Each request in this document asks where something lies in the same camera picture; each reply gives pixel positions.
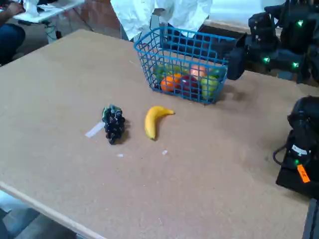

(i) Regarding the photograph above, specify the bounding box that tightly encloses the yellow toy banana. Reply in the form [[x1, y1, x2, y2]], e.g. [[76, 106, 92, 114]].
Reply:
[[145, 106, 176, 141]]

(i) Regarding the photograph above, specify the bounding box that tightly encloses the person's right hand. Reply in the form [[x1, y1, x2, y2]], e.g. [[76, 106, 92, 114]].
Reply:
[[5, 1, 26, 15]]

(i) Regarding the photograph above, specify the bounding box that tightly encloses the dark green toy fruit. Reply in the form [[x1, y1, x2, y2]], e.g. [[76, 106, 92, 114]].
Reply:
[[210, 68, 227, 79]]

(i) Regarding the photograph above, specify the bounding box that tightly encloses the light green round toy fruit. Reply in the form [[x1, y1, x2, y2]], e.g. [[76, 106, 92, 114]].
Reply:
[[200, 75, 220, 101]]

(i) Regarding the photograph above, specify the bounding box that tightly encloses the pink peach toy fruit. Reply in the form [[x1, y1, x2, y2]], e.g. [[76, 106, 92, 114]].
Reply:
[[190, 64, 208, 78]]

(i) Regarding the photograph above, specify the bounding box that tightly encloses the dark red toy pomegranate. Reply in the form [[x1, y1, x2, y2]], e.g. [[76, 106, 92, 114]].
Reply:
[[178, 75, 200, 98]]

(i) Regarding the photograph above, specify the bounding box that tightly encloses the orange toy fruit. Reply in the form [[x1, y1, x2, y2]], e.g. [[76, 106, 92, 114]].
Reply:
[[160, 74, 180, 93]]

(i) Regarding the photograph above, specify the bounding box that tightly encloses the yellow-green toy fruit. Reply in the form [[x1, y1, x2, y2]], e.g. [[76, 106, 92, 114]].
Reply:
[[154, 64, 175, 78]]

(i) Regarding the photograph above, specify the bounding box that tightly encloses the white plastic sheet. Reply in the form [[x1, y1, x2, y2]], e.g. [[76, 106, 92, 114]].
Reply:
[[110, 0, 286, 40]]

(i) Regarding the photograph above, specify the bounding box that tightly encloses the black toy grape bunch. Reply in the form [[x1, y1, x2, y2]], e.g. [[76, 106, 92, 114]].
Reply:
[[101, 104, 126, 145]]

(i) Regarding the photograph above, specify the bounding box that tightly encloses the long white tape strip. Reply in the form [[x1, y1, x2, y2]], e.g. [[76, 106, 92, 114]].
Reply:
[[84, 121, 106, 138]]

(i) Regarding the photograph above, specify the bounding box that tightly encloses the white desk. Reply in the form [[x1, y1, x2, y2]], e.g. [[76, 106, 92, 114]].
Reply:
[[12, 0, 86, 43]]

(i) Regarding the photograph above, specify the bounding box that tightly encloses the white crumpled paper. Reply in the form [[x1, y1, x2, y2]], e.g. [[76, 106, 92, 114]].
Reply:
[[23, 0, 41, 17]]

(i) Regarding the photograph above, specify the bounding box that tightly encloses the person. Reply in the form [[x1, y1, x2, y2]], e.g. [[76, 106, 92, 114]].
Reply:
[[0, 1, 26, 66]]

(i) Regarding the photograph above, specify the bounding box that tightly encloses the blue wire basket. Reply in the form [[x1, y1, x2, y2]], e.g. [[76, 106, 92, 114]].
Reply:
[[134, 26, 237, 105]]

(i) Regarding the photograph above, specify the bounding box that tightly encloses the black base cable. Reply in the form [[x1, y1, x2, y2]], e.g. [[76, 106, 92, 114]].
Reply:
[[272, 142, 291, 165]]

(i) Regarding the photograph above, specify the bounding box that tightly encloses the black metal frame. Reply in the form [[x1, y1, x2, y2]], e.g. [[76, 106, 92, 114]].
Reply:
[[302, 198, 319, 239]]

